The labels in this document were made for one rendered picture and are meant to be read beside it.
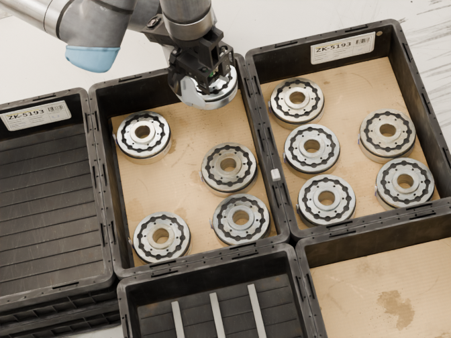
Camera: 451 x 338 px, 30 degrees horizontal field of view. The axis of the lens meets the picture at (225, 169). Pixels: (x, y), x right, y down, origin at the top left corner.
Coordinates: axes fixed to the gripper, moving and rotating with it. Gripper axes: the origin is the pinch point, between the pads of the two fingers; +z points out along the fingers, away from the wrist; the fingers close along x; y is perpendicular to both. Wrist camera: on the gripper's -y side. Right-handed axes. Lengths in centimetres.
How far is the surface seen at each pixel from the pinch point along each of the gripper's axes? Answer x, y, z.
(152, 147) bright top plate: -8.6, -5.4, 13.5
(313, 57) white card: 23.9, 8.3, 11.0
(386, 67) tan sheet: 33.1, 19.2, 16.1
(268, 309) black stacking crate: -20.4, 30.4, 16.6
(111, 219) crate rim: -26.0, 1.8, 6.5
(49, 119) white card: -15.9, -25.4, 12.4
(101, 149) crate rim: -16.7, -9.1, 6.5
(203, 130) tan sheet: 1.0, -1.2, 16.3
